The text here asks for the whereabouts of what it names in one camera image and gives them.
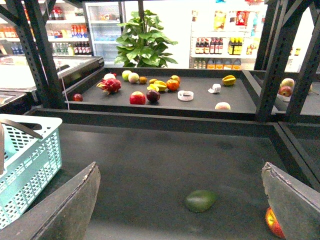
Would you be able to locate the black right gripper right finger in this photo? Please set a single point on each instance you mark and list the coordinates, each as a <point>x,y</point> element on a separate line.
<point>296,206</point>

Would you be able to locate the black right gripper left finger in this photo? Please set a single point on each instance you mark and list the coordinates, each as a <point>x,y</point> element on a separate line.
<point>63,215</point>

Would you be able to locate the light blue plastic basket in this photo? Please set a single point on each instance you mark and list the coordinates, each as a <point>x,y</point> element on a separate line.
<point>30,156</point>

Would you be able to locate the red green mango right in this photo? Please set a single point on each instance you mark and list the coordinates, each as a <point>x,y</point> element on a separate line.
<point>289,82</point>

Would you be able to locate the red yellow apple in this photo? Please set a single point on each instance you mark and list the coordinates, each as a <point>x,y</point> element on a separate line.
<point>273,223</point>

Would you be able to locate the green avocado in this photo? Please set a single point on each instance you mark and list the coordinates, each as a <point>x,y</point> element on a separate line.
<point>199,201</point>

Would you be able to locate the red apple far right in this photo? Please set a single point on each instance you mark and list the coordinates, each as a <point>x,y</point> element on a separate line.
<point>285,91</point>

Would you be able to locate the small dark red fruit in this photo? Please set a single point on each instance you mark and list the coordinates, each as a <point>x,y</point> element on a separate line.
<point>77,97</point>

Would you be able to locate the pink peach front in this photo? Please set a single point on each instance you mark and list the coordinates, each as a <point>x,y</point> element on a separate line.
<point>222,106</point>

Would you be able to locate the black fruit display tray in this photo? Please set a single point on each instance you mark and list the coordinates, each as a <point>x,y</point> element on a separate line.
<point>242,97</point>

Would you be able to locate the red dragon fruit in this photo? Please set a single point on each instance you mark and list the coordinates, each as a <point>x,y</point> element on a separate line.
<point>110,85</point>

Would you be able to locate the red apple on tray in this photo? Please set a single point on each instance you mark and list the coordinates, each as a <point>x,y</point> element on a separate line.
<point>137,98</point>

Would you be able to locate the yellow starfruit right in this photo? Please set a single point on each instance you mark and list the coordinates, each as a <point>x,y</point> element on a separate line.
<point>229,80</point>

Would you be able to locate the yellow starfruit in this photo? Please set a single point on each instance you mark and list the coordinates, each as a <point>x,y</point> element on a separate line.
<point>158,85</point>
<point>229,80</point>

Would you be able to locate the white onion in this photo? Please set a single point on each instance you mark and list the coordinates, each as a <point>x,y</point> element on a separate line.
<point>109,76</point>

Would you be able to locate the dark purple plum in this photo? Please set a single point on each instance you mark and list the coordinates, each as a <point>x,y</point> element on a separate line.
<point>153,96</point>

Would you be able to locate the pale green peach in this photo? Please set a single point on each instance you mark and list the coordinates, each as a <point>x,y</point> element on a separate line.
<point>133,77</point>

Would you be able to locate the yellow brown kiwi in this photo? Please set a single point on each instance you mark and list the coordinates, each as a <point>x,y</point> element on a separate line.
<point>152,81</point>

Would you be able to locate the yellow starfruit left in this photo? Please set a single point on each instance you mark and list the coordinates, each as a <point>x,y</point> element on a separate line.
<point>158,85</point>

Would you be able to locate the orange persimmon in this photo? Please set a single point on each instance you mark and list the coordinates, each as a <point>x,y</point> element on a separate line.
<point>172,85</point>

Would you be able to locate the red green apple behind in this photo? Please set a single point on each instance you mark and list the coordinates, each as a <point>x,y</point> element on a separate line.
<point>176,78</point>

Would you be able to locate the green potted plant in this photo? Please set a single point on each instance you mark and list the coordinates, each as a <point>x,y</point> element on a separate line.
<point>143,44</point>

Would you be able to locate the white sauce bottle shelf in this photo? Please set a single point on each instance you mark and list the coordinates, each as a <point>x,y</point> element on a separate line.
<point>226,34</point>

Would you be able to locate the glass door drinks fridge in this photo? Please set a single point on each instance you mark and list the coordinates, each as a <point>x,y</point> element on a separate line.
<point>103,19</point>

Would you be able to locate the black shelf upright post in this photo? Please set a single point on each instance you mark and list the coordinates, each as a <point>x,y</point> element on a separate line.
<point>29,25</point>

